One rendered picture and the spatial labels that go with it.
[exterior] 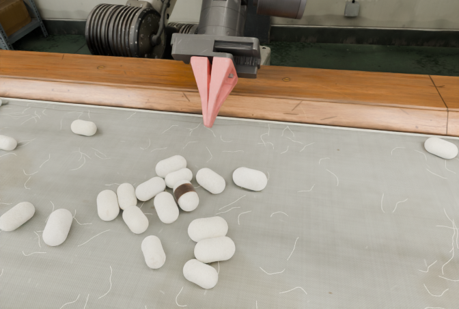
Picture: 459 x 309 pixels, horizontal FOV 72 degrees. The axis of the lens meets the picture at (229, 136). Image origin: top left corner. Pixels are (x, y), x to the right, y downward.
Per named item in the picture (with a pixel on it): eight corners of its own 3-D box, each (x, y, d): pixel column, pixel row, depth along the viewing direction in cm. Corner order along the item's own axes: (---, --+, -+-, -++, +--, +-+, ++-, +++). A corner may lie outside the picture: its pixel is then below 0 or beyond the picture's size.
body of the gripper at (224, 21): (256, 53, 34) (264, -10, 35) (168, 48, 36) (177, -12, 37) (259, 74, 41) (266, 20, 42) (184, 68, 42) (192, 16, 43)
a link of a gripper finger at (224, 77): (222, 123, 34) (233, 40, 35) (159, 117, 35) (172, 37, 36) (231, 133, 40) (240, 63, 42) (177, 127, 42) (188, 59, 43)
